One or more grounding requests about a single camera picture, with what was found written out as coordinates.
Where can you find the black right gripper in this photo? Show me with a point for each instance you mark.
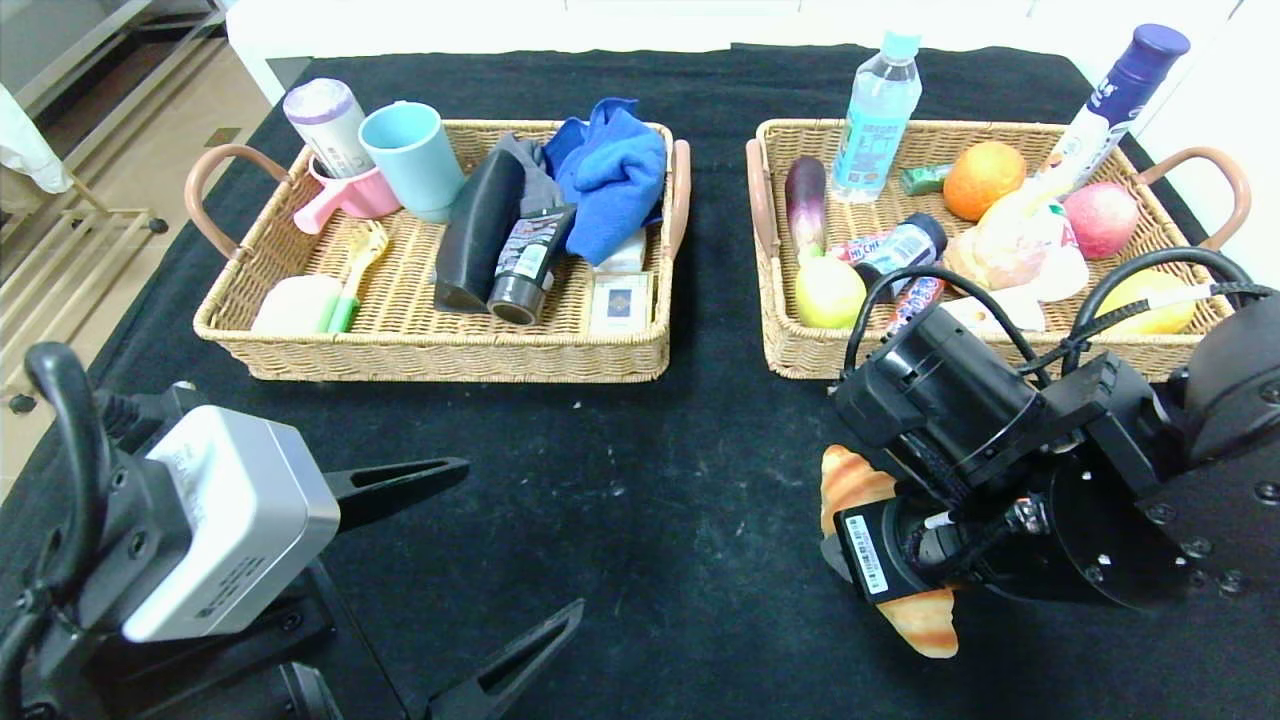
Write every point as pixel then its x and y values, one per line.
pixel 868 556

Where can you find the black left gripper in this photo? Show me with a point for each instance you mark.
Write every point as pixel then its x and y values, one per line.
pixel 322 600

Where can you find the striped golden croissant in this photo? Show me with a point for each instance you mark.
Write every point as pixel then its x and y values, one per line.
pixel 850 480

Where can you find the yellow lemon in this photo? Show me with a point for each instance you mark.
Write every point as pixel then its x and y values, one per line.
pixel 828 292

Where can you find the small jar dark blue lid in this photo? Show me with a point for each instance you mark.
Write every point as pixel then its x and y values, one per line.
pixel 905 245

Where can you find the black cosmetic tube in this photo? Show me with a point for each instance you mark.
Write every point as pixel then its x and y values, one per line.
pixel 530 260

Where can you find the round cream puff bread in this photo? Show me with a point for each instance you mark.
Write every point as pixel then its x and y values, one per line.
pixel 990 260

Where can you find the black leather glasses case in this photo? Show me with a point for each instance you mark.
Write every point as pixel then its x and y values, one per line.
pixel 480 230

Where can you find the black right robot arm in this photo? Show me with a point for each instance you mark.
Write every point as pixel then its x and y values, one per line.
pixel 1000 420

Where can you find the black table cloth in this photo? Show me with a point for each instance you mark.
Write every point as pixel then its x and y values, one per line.
pixel 650 520

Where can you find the orange blue candy roll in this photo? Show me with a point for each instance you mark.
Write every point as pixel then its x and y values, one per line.
pixel 920 292

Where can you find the red white candy roll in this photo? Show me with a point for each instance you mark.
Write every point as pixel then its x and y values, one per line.
pixel 845 247

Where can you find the pale white soap bar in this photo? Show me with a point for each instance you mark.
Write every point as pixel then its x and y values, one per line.
pixel 297 304

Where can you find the card box blue diamond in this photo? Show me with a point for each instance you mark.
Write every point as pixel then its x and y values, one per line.
pixel 620 303

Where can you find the purple eggplant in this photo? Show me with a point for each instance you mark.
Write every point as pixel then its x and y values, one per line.
pixel 806 200

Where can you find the plain white small box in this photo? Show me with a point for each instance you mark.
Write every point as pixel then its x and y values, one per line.
pixel 625 256

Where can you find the white yogurt drink bottle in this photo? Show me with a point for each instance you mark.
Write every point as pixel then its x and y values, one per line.
pixel 1070 270

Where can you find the small green candy pack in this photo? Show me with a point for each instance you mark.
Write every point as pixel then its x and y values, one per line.
pixel 922 181

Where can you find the orange fruit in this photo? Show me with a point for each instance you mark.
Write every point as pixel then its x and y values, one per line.
pixel 984 182

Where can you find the grey cloth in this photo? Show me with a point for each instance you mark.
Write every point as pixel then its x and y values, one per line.
pixel 540 180

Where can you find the yellow banana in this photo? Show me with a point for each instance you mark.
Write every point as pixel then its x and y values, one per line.
pixel 1030 200

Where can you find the light blue plastic cup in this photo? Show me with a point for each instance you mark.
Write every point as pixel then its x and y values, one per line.
pixel 418 168

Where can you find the yellow pear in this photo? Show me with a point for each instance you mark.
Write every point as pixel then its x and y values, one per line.
pixel 1150 290

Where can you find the blue cloth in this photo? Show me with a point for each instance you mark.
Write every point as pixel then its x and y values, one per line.
pixel 610 178

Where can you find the red apple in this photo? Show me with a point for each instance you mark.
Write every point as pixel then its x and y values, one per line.
pixel 1100 220

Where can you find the clear water bottle blue label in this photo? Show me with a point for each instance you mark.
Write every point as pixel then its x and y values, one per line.
pixel 875 120

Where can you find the white tumbler lilac lid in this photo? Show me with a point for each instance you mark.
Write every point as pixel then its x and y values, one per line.
pixel 328 122

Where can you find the beige metal rack with wheels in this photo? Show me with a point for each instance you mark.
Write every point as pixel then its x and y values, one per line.
pixel 40 330

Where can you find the white bottle purple cap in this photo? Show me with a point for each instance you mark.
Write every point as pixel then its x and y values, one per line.
pixel 1100 118

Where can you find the white background table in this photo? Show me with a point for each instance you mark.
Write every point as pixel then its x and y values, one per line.
pixel 450 30

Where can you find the white hanging cloth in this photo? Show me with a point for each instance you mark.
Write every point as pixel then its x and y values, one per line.
pixel 25 150

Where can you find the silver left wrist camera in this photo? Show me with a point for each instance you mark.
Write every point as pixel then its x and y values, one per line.
pixel 230 520

